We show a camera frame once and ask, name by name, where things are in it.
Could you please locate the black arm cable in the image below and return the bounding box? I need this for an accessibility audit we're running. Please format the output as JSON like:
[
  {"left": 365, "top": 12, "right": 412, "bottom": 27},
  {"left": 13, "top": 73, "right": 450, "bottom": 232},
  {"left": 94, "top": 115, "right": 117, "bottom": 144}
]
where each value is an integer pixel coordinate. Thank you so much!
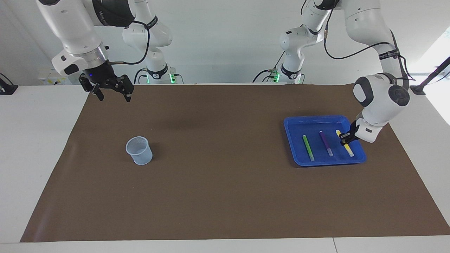
[
  {"left": 92, "top": 0, "right": 151, "bottom": 65},
  {"left": 301, "top": 0, "right": 417, "bottom": 82}
]

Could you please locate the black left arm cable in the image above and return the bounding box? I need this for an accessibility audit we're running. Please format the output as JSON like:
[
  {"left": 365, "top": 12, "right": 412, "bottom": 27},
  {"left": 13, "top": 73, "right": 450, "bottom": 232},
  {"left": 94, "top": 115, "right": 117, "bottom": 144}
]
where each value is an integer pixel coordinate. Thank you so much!
[{"left": 301, "top": 0, "right": 417, "bottom": 82}]

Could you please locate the yellow marker pen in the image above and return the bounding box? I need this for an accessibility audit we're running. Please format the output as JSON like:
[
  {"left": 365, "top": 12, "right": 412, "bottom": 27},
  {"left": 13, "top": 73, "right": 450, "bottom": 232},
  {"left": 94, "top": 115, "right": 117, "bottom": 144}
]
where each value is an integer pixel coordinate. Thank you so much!
[{"left": 336, "top": 130, "right": 355, "bottom": 157}]

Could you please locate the black base power cable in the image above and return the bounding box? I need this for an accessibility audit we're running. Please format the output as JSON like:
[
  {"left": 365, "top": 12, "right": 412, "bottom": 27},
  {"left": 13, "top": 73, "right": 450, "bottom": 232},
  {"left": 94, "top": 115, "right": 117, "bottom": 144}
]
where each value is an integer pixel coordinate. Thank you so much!
[
  {"left": 134, "top": 69, "right": 149, "bottom": 85},
  {"left": 251, "top": 51, "right": 286, "bottom": 83}
]

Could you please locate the purple marker pen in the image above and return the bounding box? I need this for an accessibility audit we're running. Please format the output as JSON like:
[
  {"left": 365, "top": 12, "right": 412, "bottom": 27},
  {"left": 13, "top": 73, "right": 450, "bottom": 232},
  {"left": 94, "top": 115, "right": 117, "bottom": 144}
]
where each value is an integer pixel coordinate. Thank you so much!
[{"left": 319, "top": 131, "right": 334, "bottom": 157}]

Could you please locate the blue plastic tray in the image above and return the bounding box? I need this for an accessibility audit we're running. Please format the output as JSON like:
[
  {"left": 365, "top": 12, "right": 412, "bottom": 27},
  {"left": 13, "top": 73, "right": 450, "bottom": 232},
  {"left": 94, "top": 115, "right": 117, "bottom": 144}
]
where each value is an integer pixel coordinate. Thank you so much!
[{"left": 283, "top": 115, "right": 367, "bottom": 167}]

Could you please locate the translucent plastic cup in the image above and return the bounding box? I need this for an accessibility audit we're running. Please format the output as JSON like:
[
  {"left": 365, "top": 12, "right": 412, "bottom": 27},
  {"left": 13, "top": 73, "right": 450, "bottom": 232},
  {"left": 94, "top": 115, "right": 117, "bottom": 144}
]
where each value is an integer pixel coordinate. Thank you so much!
[{"left": 126, "top": 136, "right": 153, "bottom": 166}]

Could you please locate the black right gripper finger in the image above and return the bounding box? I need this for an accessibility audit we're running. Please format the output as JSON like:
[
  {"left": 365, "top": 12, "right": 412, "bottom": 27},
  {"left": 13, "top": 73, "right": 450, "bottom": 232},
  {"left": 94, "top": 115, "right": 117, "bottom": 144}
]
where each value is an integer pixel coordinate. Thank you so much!
[
  {"left": 116, "top": 74, "right": 135, "bottom": 103},
  {"left": 78, "top": 73, "right": 106, "bottom": 102}
]

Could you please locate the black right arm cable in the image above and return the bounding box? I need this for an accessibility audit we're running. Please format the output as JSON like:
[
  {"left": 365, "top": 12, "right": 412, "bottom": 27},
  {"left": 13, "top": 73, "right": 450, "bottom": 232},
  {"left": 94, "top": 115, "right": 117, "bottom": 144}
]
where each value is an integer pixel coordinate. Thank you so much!
[{"left": 92, "top": 0, "right": 151, "bottom": 65}]

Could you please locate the brown table mat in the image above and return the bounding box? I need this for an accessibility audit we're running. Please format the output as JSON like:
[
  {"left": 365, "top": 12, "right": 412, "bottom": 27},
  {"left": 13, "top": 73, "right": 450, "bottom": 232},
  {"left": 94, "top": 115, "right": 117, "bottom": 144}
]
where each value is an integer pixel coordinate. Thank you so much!
[{"left": 20, "top": 83, "right": 450, "bottom": 243}]

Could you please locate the black table clamp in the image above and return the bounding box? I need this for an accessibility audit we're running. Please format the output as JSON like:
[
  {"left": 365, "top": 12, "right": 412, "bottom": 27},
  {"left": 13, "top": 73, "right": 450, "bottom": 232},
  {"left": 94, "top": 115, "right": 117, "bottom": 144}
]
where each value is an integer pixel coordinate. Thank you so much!
[{"left": 0, "top": 73, "right": 19, "bottom": 95}]

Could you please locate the green marker pen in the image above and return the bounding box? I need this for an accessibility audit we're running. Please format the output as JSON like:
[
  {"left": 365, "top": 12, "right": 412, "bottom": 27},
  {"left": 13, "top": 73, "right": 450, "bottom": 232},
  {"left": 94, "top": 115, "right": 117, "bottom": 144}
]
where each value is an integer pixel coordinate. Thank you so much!
[{"left": 302, "top": 135, "right": 315, "bottom": 162}]

